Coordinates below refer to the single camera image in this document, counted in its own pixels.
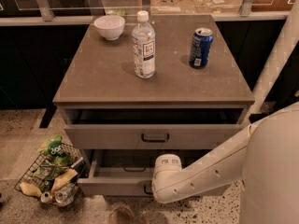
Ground grey drawer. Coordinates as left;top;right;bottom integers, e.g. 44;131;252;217
65;108;241;149
77;149;230;198

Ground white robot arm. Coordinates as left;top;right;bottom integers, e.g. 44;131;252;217
152;102;299;224

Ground grey drawer cabinet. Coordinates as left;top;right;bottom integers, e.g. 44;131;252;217
53;15;254;196

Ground grey top drawer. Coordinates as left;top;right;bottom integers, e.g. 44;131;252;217
65;108;241;149

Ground clear plastic water bottle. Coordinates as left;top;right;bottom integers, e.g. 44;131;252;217
132;10;156;78

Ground blue soda can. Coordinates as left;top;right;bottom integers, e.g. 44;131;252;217
189;28;214;68

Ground white ceramic bowl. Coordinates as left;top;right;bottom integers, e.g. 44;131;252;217
93;15;125;40

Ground cardboard box left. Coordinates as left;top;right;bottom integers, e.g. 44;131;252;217
150;0;197;14

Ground green chip bag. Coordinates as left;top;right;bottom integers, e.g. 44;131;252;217
37;135;73;166

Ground yellow snack bag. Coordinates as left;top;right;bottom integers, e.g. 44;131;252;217
51;168;78;191

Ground crushed silver can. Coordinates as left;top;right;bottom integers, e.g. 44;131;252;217
40;183;77;207

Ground black wire basket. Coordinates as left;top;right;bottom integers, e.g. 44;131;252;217
15;143;86;200

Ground metal railing frame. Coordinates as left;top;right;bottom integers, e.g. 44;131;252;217
0;0;296;26

